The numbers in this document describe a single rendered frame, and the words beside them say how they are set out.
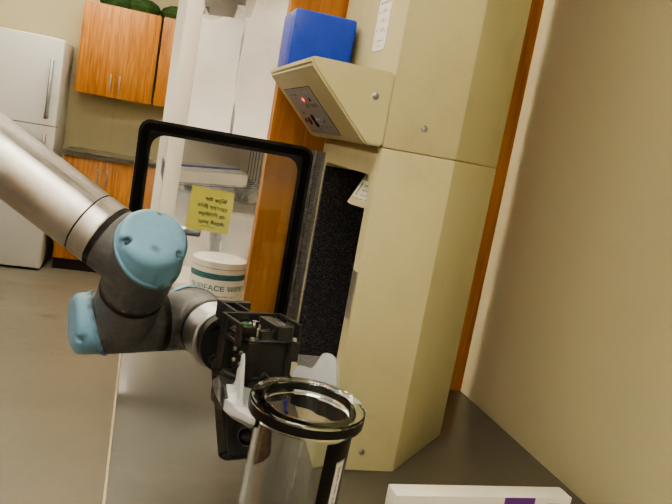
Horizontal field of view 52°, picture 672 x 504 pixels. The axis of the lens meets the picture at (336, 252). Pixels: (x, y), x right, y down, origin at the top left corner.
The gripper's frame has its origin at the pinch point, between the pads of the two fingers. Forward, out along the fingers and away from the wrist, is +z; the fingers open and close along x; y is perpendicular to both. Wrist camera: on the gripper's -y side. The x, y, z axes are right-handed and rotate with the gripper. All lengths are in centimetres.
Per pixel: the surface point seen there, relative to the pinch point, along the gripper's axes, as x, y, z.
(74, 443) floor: 30, -103, -231
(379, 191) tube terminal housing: 21.8, 21.9, -25.1
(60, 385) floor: 34, -100, -294
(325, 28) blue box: 21, 46, -46
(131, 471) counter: -5.6, -19.0, -31.8
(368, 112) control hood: 18.3, 32.0, -25.5
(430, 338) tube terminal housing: 35.7, 1.0, -25.9
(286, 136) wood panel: 25, 29, -62
